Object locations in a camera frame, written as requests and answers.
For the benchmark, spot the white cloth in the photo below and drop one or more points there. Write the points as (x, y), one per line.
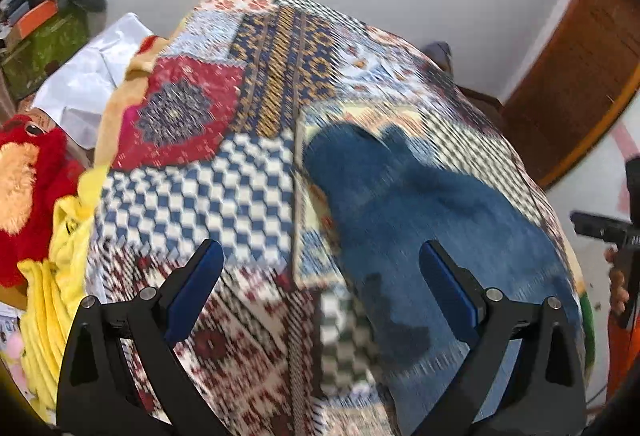
(85, 80)

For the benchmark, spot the brown wooden door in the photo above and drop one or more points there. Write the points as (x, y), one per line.
(585, 65)

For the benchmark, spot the red plush toy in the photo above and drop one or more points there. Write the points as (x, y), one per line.
(30, 186)

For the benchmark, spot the yellow cloth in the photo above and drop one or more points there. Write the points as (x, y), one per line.
(55, 276)

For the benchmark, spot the person's right hand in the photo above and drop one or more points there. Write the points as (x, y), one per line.
(617, 286)

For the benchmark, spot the dark wooden bed frame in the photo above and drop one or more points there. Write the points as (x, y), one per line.
(480, 103)

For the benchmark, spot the green patterned box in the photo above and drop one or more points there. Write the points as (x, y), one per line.
(47, 45)

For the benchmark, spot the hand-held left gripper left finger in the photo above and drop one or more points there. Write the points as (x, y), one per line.
(192, 286)

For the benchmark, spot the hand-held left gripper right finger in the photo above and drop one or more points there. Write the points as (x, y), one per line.
(447, 288)

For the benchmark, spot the patchwork patterned blanket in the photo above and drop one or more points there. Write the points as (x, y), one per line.
(225, 176)

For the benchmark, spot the green cloth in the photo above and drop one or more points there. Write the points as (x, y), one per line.
(590, 331)

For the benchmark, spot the blue denim jacket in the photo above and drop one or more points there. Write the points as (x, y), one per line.
(430, 226)

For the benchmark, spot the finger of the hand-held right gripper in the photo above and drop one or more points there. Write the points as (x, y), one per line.
(597, 226)

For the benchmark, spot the orange box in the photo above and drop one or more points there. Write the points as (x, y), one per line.
(35, 18)

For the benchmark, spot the grey-blue cloth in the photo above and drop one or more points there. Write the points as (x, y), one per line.
(439, 53)

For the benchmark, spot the person's right forearm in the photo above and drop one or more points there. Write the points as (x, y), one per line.
(622, 361)

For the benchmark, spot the pink wall decoration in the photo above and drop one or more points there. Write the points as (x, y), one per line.
(625, 165)

